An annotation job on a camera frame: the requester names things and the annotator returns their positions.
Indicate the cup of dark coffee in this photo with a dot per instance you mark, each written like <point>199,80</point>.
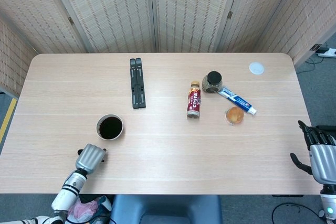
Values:
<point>110,127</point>

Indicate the woven folding screen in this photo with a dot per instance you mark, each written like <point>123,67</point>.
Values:
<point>113,11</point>

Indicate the blue white toothpaste tube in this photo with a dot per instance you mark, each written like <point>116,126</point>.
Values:
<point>236,100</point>

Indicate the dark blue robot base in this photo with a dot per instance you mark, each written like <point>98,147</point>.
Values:
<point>165,208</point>

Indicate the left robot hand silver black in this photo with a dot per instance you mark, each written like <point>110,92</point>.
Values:
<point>89,158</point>

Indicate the brass screen hinge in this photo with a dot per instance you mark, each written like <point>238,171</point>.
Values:
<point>71,20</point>
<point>315,47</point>
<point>230,15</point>

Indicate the glass jar black lid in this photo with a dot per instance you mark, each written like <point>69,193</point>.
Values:
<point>214,78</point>

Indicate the clear bag with pink contents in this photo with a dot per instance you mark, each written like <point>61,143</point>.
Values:
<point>84,209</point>

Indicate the black under-table bracket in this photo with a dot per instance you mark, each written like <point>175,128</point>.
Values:
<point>287,196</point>

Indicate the black folded laptop stand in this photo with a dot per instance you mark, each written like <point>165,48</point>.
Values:
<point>137,85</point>

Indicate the orange fruit jelly cup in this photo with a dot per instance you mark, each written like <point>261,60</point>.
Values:
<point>234,116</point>

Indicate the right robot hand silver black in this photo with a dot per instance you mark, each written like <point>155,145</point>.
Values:
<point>324,163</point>

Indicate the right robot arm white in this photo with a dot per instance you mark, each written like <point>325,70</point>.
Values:
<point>329,203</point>

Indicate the blue white spray bottle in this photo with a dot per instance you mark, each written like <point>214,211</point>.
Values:
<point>105,203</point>

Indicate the black floor object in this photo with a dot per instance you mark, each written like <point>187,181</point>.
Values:
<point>331,128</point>

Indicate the red Costa coffee bottle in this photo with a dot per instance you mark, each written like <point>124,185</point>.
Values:
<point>194,102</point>

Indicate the white power strip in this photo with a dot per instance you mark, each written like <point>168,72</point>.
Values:
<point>328,53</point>

